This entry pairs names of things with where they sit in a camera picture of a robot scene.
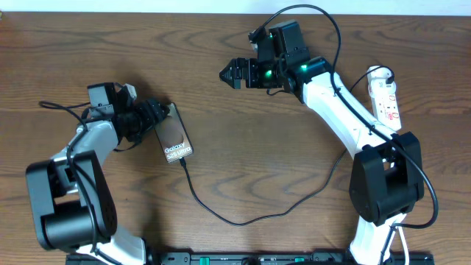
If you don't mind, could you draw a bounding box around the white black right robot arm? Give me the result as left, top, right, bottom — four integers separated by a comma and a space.
219, 20, 424, 264

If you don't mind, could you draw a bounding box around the white power strip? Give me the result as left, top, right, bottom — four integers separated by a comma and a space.
366, 66, 402, 131

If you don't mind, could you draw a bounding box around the black USB charger cable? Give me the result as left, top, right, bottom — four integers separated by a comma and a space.
179, 65, 395, 227

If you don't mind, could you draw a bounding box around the white power strip cord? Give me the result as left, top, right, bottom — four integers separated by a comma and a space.
395, 215, 411, 265

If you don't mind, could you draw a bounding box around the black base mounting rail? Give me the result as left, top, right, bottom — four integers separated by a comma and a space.
65, 250, 435, 265

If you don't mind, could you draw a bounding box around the grey Galaxy smartphone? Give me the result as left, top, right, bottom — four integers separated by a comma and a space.
155, 103, 194, 163

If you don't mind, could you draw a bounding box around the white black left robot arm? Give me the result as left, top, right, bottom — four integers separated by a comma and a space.
26, 82, 169, 264

